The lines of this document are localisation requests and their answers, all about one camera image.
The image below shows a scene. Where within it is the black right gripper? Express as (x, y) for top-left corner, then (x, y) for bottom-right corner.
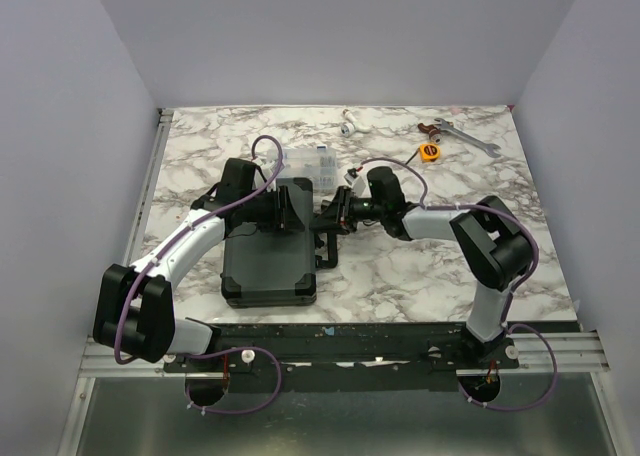
(310, 187), (386, 237)

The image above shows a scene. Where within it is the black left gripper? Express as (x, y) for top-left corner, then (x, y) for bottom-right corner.
(242, 186), (304, 234)

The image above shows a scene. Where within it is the black poker set case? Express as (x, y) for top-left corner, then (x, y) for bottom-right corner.
(221, 178), (338, 309)

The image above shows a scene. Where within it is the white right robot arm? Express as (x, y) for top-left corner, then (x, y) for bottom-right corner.
(311, 166), (539, 368)

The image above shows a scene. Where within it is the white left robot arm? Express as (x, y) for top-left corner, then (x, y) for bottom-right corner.
(93, 158), (305, 371)

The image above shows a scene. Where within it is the black T-shaped pipe fitting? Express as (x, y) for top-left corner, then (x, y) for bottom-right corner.
(320, 200), (335, 213)

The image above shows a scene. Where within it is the clear plastic organizer box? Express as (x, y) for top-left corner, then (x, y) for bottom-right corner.
(276, 146), (338, 193)

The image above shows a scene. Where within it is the yellow tape measure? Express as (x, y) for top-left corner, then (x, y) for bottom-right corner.
(418, 143), (441, 163)

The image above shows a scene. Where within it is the silver open-end wrench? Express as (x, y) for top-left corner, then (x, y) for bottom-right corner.
(434, 118), (502, 158)

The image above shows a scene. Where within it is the brown handled tool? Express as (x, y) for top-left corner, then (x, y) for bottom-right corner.
(417, 123), (442, 144)

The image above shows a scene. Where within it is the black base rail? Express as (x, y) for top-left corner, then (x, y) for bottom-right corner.
(164, 323), (519, 394)

